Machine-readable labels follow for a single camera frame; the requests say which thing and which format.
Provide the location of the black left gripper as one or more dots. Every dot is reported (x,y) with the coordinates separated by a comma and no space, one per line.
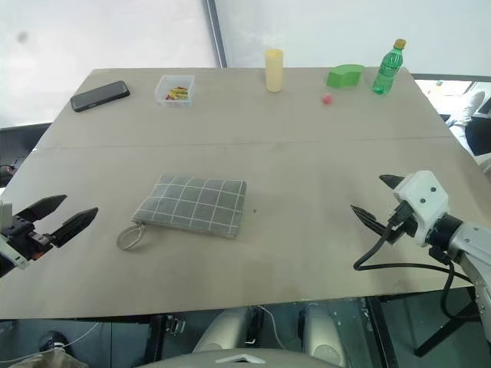
(28,237)

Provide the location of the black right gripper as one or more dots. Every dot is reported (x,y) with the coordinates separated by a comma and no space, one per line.
(403,226)

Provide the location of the grey checked zipper pouch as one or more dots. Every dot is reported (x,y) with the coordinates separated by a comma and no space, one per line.
(192,207)

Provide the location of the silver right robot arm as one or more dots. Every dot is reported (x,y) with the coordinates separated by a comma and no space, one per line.
(473,245)

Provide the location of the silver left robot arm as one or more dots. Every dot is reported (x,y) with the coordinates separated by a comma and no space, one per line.
(4,268)

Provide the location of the small red ball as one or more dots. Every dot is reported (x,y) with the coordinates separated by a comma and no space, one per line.
(327,99)

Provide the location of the dark trouser leg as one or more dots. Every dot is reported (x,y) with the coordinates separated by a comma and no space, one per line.
(479,136)

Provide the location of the dark shoe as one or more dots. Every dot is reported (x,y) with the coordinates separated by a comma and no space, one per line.
(53,341)

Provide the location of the white sneaker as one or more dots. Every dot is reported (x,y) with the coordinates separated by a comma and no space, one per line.
(468,107)

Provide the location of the green plastic bottle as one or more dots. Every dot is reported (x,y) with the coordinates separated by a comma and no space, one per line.
(385,73)

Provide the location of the black smartphone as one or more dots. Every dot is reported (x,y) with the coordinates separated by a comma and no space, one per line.
(99,96)

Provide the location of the green curved block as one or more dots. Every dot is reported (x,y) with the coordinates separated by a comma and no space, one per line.
(343,76)

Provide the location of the black table leg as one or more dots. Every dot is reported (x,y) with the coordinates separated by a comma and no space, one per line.
(381,333)
(155,339)

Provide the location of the grey rounded robot leg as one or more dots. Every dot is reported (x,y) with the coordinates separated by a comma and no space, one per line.
(320,329)
(224,329)

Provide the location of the clear plastic box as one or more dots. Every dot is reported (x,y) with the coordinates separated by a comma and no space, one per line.
(163,100)

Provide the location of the pale yellow cylinder cup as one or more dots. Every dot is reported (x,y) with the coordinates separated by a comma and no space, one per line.
(274,73)

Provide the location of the yellow red small pieces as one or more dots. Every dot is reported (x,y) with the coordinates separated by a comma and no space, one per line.
(177,94)

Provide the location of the grey robot torso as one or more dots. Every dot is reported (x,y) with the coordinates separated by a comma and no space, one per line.
(238,360)

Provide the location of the dark metal pole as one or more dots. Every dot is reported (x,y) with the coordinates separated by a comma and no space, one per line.
(215,34)

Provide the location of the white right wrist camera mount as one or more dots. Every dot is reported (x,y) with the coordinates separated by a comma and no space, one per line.
(424,195)

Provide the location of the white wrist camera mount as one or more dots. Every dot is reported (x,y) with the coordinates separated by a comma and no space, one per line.
(4,214)
(424,195)

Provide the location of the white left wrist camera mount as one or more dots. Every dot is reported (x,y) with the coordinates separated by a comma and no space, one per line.
(4,214)

